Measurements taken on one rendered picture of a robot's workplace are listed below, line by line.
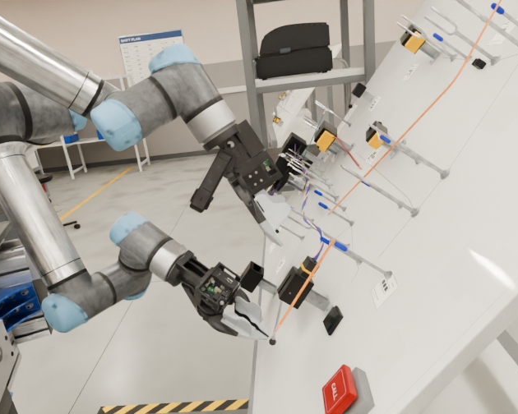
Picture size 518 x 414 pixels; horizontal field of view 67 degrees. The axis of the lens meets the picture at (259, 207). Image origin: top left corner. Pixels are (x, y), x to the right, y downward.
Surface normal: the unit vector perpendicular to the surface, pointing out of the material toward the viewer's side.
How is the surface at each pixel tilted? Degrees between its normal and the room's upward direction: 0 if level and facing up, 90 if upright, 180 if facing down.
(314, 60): 90
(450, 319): 52
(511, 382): 0
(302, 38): 90
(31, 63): 94
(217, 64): 90
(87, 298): 69
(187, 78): 74
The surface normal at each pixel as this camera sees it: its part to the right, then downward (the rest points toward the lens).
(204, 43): -0.01, 0.33
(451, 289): -0.85, -0.51
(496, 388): -0.11, -0.94
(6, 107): 0.72, -0.12
